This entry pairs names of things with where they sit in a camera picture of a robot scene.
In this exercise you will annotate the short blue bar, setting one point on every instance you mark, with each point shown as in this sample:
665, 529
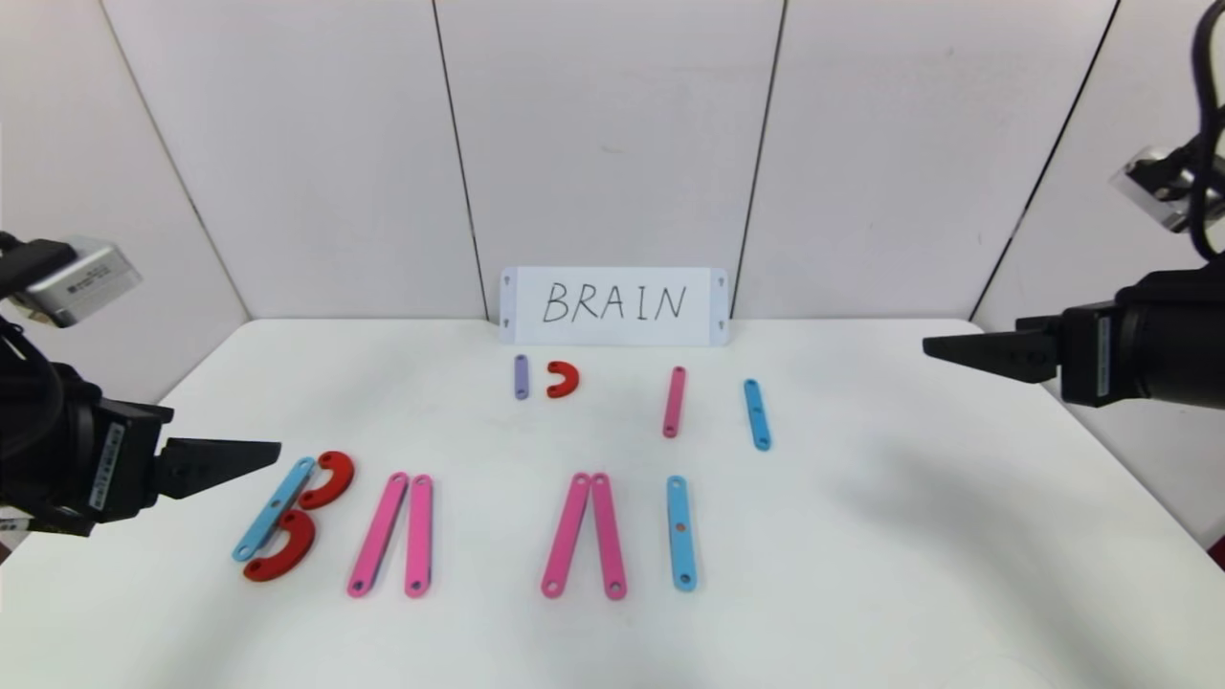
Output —
757, 413

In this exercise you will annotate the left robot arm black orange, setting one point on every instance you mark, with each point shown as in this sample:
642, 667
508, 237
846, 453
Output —
29, 450

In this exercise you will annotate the short purple bar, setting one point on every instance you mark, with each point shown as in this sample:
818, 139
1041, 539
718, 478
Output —
522, 377

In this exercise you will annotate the long pink bar with holes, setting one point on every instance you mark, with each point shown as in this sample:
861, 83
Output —
566, 536
378, 534
609, 536
418, 536

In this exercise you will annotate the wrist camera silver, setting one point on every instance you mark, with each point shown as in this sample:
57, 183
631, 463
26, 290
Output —
86, 282
1163, 187

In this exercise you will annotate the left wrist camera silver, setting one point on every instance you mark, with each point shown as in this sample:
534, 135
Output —
86, 282

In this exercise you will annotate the long blue bar with holes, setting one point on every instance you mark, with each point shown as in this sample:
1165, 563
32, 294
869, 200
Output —
273, 509
681, 550

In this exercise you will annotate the red C-shaped piece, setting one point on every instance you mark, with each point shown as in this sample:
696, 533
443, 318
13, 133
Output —
572, 378
299, 550
342, 476

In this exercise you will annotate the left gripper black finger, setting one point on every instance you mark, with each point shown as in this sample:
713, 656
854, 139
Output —
211, 446
191, 474

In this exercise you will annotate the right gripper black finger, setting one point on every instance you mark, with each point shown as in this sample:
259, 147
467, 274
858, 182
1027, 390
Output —
1034, 328
1024, 362

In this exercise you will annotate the white sign card reading BRAIN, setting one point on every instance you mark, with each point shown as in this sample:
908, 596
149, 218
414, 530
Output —
612, 330

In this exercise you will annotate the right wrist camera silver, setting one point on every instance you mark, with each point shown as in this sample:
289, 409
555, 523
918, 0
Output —
1163, 187

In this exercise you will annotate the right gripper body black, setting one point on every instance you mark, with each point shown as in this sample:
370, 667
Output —
1088, 355

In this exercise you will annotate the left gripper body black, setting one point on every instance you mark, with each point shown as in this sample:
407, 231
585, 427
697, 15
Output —
122, 463

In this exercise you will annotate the short pink bar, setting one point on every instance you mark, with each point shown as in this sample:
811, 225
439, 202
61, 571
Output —
675, 402

